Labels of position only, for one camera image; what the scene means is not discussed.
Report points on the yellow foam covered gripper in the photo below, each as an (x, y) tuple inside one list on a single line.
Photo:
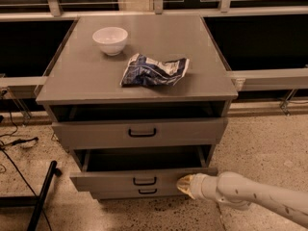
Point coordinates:
[(199, 186)]

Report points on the grey bottom drawer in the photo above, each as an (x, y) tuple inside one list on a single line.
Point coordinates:
[(136, 193)]

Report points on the grey drawer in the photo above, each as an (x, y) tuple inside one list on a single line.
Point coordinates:
[(136, 193), (126, 169), (139, 132)]

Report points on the white ceramic bowl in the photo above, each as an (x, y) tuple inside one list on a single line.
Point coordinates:
[(110, 40)]

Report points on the grey drawer cabinet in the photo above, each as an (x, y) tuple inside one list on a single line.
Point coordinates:
[(84, 84)]

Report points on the black metal stand leg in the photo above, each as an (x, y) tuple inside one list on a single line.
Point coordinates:
[(35, 201)]

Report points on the metal window railing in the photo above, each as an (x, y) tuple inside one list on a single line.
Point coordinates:
[(246, 80)]

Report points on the crumpled blue white chip bag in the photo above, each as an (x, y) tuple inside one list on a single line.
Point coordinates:
[(146, 72)]

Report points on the grey top drawer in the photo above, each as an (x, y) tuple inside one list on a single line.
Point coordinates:
[(139, 132)]

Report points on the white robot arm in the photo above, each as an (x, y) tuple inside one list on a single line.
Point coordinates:
[(234, 190)]

